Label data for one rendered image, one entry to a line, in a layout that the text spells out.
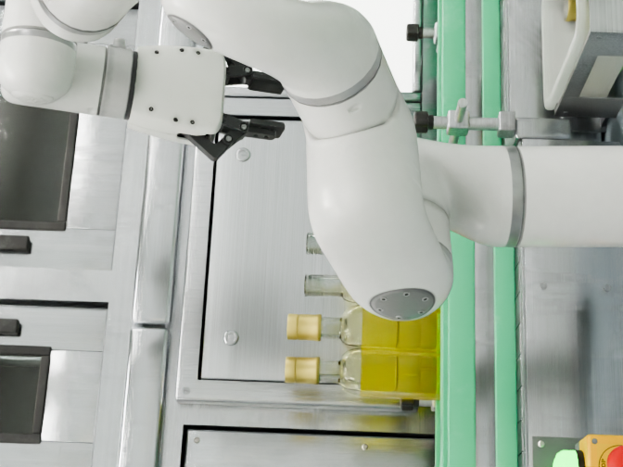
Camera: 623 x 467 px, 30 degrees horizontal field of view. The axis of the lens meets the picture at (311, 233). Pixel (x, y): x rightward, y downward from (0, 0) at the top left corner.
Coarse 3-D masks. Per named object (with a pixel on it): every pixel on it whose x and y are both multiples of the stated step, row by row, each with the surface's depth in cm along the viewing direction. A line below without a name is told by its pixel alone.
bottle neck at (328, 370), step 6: (324, 360) 150; (330, 360) 150; (336, 360) 150; (324, 366) 149; (330, 366) 149; (336, 366) 149; (324, 372) 149; (330, 372) 149; (336, 372) 149; (324, 378) 149; (330, 378) 149; (336, 378) 149
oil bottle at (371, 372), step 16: (352, 352) 148; (368, 352) 148; (384, 352) 148; (400, 352) 148; (416, 352) 148; (432, 352) 148; (352, 368) 148; (368, 368) 147; (384, 368) 147; (400, 368) 147; (416, 368) 147; (432, 368) 147; (352, 384) 147; (368, 384) 147; (384, 384) 147; (400, 384) 147; (416, 384) 147; (432, 384) 147
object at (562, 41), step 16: (544, 0) 153; (560, 0) 152; (576, 0) 130; (544, 16) 153; (560, 16) 153; (544, 32) 152; (560, 32) 152; (576, 32) 130; (544, 48) 151; (560, 48) 151; (576, 48) 132; (544, 64) 151; (560, 64) 150; (544, 80) 150; (560, 80) 139; (544, 96) 149; (560, 96) 146
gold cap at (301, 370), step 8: (288, 360) 149; (296, 360) 149; (304, 360) 149; (312, 360) 149; (288, 368) 149; (296, 368) 149; (304, 368) 149; (312, 368) 149; (288, 376) 149; (296, 376) 149; (304, 376) 149; (312, 376) 149
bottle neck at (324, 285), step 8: (312, 280) 153; (320, 280) 153; (328, 280) 153; (336, 280) 153; (304, 288) 153; (312, 288) 153; (320, 288) 152; (328, 288) 152; (336, 288) 152; (320, 296) 153; (328, 296) 153; (336, 296) 153
